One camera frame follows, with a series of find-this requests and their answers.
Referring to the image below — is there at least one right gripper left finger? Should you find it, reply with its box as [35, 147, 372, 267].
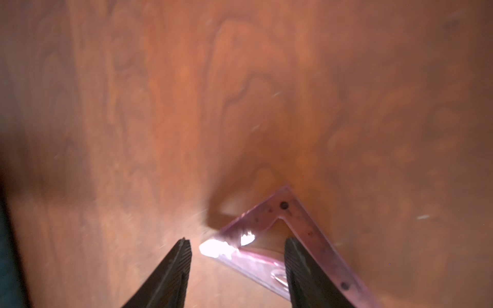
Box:
[123, 238, 192, 308]

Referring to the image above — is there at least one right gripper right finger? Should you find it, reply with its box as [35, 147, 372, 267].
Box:
[285, 237, 353, 308]

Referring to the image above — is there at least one pink clear triangle ruler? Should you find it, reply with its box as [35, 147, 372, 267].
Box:
[199, 187, 380, 307]

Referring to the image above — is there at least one teal plastic storage box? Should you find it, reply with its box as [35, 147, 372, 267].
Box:
[1, 198, 30, 308]

